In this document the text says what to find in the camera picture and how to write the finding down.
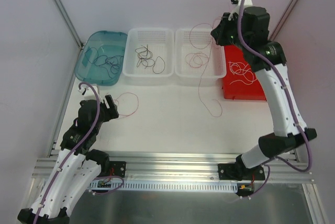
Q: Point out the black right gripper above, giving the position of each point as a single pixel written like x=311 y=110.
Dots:
x=221 y=32

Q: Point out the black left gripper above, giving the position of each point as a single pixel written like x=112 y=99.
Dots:
x=110 y=107

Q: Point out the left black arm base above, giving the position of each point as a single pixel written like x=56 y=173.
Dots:
x=112 y=167

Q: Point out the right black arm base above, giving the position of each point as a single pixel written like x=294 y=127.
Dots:
x=237 y=172

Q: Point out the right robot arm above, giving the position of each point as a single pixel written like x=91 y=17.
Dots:
x=249 y=32

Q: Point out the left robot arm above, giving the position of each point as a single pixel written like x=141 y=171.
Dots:
x=76 y=166

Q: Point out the white perforated basket right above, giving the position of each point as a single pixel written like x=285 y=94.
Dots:
x=197 y=57

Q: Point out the white perforated basket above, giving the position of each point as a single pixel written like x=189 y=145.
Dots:
x=197 y=57
x=149 y=54

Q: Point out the teal transparent plastic bin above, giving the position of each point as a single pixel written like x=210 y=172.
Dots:
x=101 y=59

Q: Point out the red plastic tray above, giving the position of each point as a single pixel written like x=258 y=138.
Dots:
x=240 y=83

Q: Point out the white perforated basket left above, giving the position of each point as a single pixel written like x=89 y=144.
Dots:
x=149 y=54

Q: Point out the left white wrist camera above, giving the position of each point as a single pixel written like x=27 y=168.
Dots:
x=88 y=92

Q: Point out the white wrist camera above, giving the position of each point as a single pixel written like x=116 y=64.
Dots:
x=88 y=92
x=238 y=3

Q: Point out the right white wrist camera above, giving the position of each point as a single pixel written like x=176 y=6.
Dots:
x=238 y=3

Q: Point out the aluminium rail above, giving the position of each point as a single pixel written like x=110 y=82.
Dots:
x=188 y=167

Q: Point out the white slotted cable duct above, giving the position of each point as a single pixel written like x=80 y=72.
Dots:
x=165 y=186

